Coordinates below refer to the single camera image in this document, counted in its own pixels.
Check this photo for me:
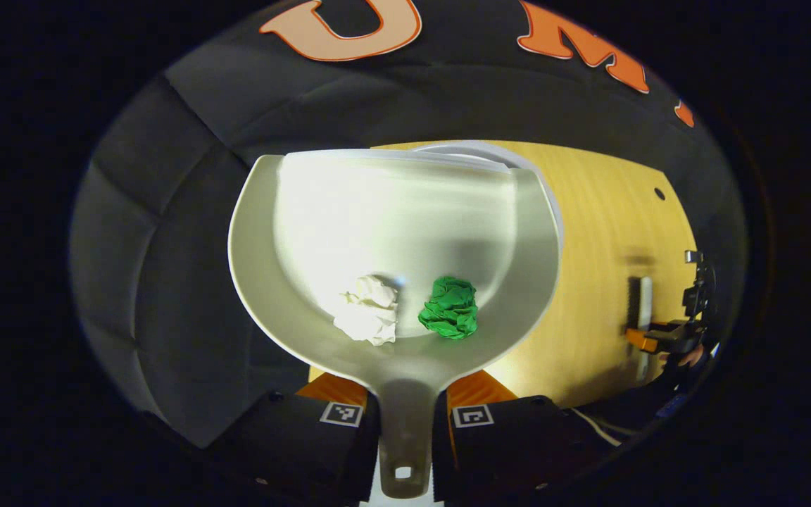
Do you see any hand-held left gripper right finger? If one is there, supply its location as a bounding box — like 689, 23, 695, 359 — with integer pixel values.
432, 370, 612, 503

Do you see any white cable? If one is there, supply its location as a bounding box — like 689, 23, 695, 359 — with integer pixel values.
569, 406, 622, 448

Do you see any small white broom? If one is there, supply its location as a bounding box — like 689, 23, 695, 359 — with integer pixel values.
627, 275, 655, 382

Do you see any white plastic dustpan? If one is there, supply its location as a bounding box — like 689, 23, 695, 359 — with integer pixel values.
227, 149, 562, 500

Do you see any white ribbed garbage bin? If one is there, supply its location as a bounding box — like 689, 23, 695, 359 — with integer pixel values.
411, 139, 565, 237

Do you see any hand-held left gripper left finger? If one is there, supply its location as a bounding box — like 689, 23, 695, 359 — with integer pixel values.
214, 372, 382, 505

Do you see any white paper ball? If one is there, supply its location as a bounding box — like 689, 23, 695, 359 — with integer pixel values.
332, 274, 400, 347

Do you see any wooden desktop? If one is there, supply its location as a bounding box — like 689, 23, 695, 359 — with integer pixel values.
307, 140, 700, 411

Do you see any green paper ball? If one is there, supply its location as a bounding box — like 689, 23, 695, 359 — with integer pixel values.
417, 275, 480, 341

